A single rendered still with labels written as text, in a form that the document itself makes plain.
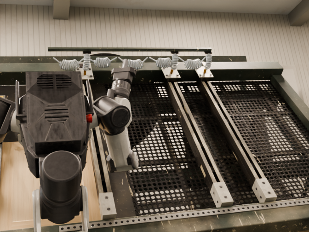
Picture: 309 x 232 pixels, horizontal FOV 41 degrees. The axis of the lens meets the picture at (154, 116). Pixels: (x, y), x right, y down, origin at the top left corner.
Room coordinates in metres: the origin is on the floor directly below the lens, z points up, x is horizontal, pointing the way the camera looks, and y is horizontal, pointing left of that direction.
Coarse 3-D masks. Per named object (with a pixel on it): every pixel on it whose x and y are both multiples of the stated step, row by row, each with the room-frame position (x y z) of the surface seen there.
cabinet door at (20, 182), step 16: (16, 144) 2.04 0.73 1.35; (16, 160) 1.98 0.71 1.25; (0, 176) 1.91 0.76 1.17; (16, 176) 1.93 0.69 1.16; (32, 176) 1.94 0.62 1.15; (0, 192) 1.86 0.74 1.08; (16, 192) 1.88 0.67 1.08; (32, 192) 1.89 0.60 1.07; (96, 192) 1.95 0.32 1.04; (0, 208) 1.81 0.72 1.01; (16, 208) 1.83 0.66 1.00; (32, 208) 1.84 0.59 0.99; (96, 208) 1.90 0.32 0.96; (0, 224) 1.77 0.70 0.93; (16, 224) 1.78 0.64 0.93; (32, 224) 1.79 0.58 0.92; (48, 224) 1.81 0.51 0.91
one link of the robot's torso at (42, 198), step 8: (40, 192) 1.31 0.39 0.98; (80, 192) 1.34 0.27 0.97; (40, 200) 1.31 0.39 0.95; (80, 200) 1.35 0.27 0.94; (40, 208) 1.31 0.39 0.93; (48, 208) 1.31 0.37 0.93; (56, 208) 1.30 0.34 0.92; (64, 208) 1.31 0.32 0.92; (72, 208) 1.33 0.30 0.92; (80, 208) 1.37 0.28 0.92; (48, 216) 1.34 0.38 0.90; (56, 216) 1.35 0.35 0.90; (64, 216) 1.36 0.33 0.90; (72, 216) 1.38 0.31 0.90
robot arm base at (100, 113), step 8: (104, 96) 1.58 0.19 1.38; (96, 104) 1.58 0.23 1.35; (120, 104) 1.51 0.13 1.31; (104, 112) 1.50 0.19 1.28; (112, 112) 1.50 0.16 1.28; (120, 112) 1.51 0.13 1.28; (128, 112) 1.53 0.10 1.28; (104, 120) 1.51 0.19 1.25; (112, 120) 1.51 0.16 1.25; (120, 120) 1.53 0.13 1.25; (128, 120) 1.56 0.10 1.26; (104, 128) 1.57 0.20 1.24; (112, 128) 1.54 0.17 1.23; (120, 128) 1.56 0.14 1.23
